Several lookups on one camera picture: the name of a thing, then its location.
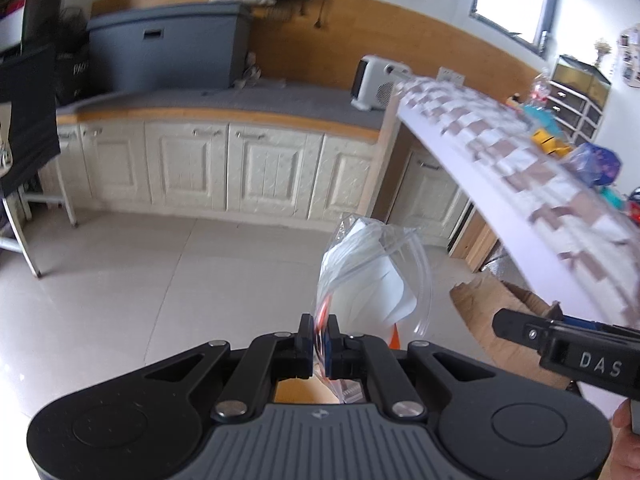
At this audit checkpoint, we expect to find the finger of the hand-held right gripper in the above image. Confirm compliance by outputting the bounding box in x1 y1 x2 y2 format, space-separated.
492 309 549 349

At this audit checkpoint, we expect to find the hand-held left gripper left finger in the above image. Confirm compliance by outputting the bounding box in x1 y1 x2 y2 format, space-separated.
142 313 315 422

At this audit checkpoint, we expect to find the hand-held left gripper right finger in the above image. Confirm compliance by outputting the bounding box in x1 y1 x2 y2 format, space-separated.
320 313 501 420

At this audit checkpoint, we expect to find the clear plastic bag with paper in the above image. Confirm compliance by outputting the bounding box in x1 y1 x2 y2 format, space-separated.
315 214 432 403

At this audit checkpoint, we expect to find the blue floral plastic bag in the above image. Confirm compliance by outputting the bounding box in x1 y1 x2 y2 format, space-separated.
565 142 624 189

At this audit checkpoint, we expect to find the person's right hand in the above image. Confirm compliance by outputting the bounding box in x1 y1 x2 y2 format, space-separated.
612 401 640 480

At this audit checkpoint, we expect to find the cardboard box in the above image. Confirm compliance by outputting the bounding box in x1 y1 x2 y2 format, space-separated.
449 270 587 392

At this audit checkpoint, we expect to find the white cabinet under table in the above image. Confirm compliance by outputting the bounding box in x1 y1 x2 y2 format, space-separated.
387 147 472 252

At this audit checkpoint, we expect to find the yellow packet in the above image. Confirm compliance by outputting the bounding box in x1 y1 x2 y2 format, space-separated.
530 129 572 157

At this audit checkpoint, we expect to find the checkered tablecloth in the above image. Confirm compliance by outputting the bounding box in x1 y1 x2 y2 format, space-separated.
382 76 640 421

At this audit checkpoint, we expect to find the white cabinet row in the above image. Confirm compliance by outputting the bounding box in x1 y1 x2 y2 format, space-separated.
37 119 382 222

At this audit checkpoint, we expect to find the white drawer unit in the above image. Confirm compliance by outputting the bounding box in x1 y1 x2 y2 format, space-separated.
542 77 606 146

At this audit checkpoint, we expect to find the clear water bottle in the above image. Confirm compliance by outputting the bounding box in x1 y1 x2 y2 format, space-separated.
531 72 551 106

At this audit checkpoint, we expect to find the glass fish tank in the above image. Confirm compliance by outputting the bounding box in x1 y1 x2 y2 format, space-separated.
552 54 612 106

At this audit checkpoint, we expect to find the white space heater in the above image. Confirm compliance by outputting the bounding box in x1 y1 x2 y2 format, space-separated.
350 55 413 111

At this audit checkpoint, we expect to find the white metal stand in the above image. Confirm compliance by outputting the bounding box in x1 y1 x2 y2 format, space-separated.
0 180 80 279

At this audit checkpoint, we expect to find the grey storage box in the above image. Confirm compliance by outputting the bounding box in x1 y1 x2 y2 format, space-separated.
86 1 253 93

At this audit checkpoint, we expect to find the black printed box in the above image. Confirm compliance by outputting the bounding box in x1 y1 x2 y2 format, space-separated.
55 52 94 106

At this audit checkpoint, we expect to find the black fabric bag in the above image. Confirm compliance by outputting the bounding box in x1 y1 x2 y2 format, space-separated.
0 42 63 197

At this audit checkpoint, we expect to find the wall photo collage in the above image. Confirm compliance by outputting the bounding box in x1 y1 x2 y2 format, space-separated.
617 27 640 86

